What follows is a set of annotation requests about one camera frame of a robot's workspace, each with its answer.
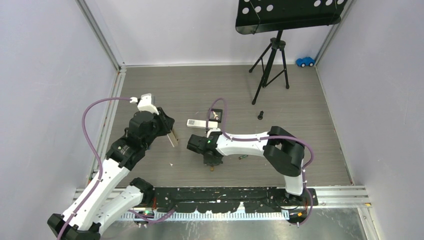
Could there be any white remote control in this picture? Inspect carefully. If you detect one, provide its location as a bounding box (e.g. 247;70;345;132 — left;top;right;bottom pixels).
186;119;219;129
167;129;179;148

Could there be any green battery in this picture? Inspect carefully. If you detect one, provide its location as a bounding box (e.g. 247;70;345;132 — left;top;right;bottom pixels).
238;154;249;160

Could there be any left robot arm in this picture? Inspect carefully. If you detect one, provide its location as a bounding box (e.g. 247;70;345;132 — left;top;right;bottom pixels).
47;107;175;240

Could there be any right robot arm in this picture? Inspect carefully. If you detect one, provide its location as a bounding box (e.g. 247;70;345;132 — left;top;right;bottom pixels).
187;126;306;205

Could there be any black framed display case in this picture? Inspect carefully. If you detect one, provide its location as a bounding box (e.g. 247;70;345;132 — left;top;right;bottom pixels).
208;108;223;123

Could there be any black chess piece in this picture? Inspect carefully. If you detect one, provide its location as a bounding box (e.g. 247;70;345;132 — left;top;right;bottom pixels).
257;111;264;120

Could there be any blue toy car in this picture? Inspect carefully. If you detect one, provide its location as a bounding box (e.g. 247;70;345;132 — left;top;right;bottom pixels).
295;57;315;68

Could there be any black music stand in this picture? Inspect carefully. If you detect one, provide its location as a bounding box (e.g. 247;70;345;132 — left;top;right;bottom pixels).
235;0;347;105

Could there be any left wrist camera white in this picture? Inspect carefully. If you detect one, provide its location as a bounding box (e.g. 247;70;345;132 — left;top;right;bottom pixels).
137;93;159;115

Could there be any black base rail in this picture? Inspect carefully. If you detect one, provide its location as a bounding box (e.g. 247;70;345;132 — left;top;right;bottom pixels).
138;186;319;214

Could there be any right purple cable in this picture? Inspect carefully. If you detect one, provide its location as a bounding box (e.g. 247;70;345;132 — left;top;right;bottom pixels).
205;97;316;226

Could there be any purple cable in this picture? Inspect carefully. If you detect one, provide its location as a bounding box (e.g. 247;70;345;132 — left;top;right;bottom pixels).
56;96;138;240
205;97;316;226

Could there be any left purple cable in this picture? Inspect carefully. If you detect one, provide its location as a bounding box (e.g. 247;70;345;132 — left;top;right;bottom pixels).
56;96;138;240

